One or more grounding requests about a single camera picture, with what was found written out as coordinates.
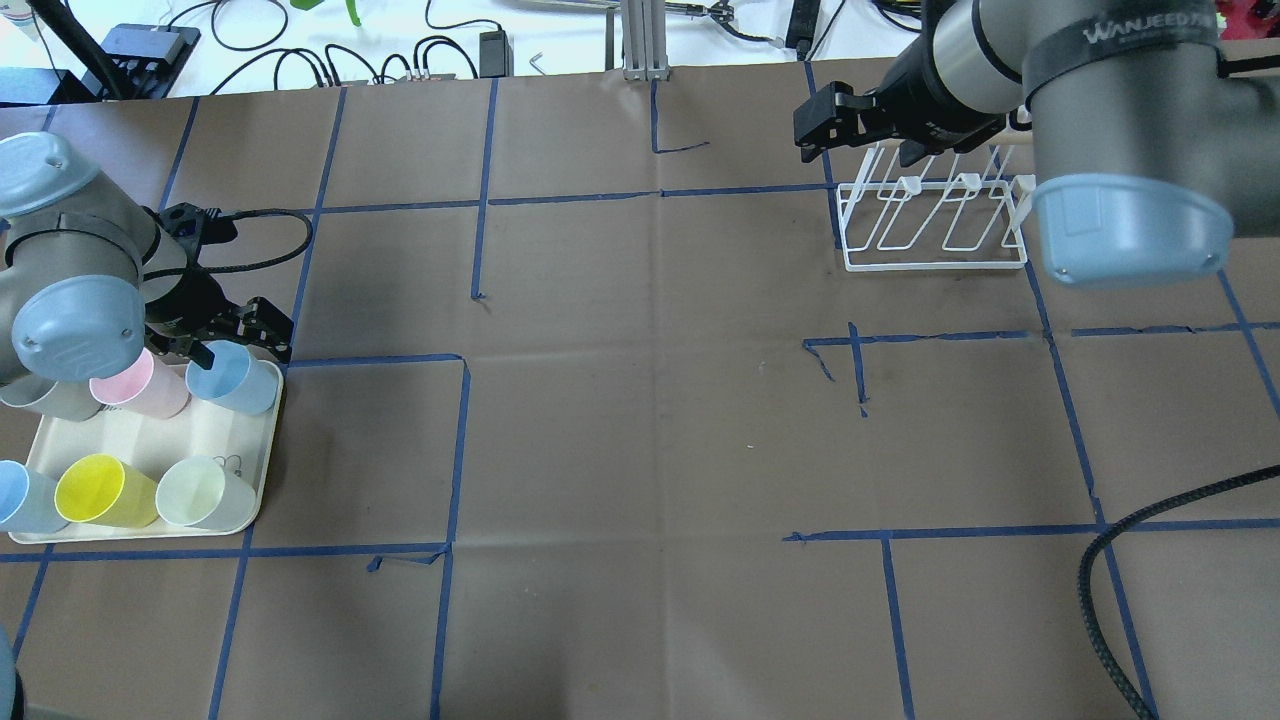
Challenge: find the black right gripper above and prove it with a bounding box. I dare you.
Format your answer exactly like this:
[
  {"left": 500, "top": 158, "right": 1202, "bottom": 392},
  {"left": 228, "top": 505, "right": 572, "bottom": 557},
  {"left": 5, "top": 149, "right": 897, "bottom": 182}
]
[{"left": 794, "top": 82, "right": 925, "bottom": 161}]

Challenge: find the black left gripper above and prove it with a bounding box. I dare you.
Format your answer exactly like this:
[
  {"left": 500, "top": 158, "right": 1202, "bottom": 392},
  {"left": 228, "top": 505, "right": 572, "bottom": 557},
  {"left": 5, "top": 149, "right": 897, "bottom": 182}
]
[{"left": 150, "top": 297, "right": 294, "bottom": 369}]

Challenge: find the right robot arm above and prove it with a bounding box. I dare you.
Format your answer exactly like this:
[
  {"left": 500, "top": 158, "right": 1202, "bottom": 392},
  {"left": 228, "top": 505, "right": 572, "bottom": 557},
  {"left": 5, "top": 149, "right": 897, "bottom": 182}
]
[{"left": 794, "top": 1, "right": 1279, "bottom": 290}]

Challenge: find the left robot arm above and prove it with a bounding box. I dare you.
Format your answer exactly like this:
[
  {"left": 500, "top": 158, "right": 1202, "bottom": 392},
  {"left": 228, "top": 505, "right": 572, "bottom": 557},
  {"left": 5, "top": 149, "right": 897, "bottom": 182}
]
[{"left": 1, "top": 131, "right": 314, "bottom": 386}]

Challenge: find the pink plastic cup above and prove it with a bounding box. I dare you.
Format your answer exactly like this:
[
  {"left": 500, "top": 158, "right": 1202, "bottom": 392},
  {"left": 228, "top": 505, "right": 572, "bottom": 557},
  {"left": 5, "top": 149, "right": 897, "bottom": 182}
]
[{"left": 90, "top": 350, "right": 191, "bottom": 419}]

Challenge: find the white plastic cup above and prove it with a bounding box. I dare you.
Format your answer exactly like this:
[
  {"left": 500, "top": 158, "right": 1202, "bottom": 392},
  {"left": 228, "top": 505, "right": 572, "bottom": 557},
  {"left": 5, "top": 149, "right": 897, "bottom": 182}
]
[{"left": 155, "top": 456, "right": 259, "bottom": 533}]

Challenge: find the grey plastic cup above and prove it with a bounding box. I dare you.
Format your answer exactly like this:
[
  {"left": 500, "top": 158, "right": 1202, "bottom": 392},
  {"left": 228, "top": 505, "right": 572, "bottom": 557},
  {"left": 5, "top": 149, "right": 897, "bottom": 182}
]
[{"left": 1, "top": 375, "right": 102, "bottom": 421}]

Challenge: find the yellow plastic cup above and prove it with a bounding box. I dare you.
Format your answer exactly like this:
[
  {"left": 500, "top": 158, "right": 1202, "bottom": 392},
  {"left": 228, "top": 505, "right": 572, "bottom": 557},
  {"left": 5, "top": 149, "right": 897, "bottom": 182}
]
[{"left": 54, "top": 454, "right": 159, "bottom": 528}]

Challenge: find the light blue plastic cup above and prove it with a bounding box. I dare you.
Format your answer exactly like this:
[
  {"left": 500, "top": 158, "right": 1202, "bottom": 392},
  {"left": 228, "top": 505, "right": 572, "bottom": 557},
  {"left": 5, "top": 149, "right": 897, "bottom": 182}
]
[{"left": 1, "top": 460, "right": 69, "bottom": 533}]

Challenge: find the cream plastic tray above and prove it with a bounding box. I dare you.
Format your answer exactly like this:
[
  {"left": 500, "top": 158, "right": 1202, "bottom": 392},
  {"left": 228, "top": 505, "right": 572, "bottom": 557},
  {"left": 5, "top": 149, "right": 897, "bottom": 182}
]
[{"left": 9, "top": 363, "right": 284, "bottom": 544}]

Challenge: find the black power adapter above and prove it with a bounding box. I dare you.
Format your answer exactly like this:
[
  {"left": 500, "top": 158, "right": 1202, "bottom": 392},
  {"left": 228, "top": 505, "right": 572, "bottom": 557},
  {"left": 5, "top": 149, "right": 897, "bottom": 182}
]
[{"left": 477, "top": 29, "right": 515, "bottom": 78}]

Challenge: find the green plastic clamp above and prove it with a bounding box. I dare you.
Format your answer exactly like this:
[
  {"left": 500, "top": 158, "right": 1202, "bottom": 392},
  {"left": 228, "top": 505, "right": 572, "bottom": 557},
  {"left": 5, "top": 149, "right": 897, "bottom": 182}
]
[{"left": 287, "top": 0, "right": 364, "bottom": 28}]

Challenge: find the white wire cup rack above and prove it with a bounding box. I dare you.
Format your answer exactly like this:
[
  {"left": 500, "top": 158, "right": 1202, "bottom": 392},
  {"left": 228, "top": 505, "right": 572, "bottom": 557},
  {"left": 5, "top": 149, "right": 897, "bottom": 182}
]
[{"left": 835, "top": 138, "right": 1037, "bottom": 274}]

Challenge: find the aluminium frame post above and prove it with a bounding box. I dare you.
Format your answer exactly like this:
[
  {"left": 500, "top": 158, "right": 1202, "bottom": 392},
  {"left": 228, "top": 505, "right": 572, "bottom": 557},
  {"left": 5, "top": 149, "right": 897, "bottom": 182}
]
[{"left": 618, "top": 0, "right": 669, "bottom": 81}]

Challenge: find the black cable hub box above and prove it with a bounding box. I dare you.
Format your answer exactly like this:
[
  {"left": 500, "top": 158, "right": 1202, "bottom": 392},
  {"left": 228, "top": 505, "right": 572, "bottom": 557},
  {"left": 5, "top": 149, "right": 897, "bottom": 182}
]
[{"left": 101, "top": 24, "right": 202, "bottom": 100}]

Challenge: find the black braided cable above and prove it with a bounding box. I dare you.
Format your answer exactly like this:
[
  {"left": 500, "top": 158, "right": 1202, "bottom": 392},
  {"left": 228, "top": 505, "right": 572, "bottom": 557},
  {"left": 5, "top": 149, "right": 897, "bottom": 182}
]
[{"left": 1078, "top": 464, "right": 1280, "bottom": 720}]

